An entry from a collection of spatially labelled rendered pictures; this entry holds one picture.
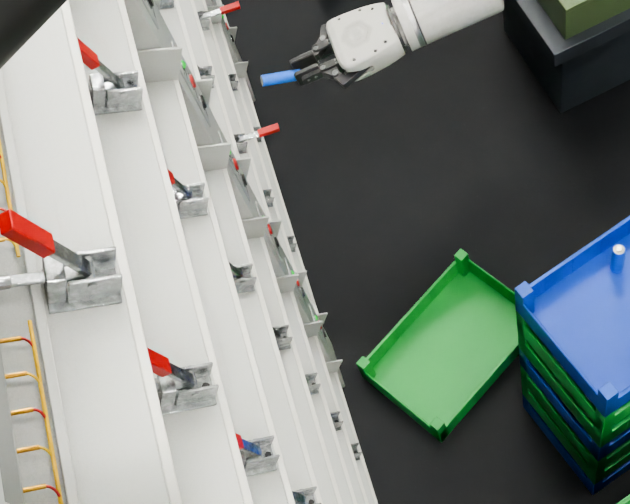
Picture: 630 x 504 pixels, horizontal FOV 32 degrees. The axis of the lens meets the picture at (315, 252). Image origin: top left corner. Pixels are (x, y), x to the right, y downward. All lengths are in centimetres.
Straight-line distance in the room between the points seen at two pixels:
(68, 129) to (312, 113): 173
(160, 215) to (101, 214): 22
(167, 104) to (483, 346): 110
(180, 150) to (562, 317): 70
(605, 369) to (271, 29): 128
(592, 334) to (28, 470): 113
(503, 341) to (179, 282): 133
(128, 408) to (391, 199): 170
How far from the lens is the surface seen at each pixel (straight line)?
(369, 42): 168
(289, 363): 141
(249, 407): 98
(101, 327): 61
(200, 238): 106
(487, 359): 209
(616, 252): 157
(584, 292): 161
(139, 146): 89
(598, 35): 209
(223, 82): 187
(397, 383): 209
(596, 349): 158
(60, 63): 71
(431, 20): 168
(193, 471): 77
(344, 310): 216
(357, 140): 233
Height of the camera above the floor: 197
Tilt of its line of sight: 63 degrees down
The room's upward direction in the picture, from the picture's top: 25 degrees counter-clockwise
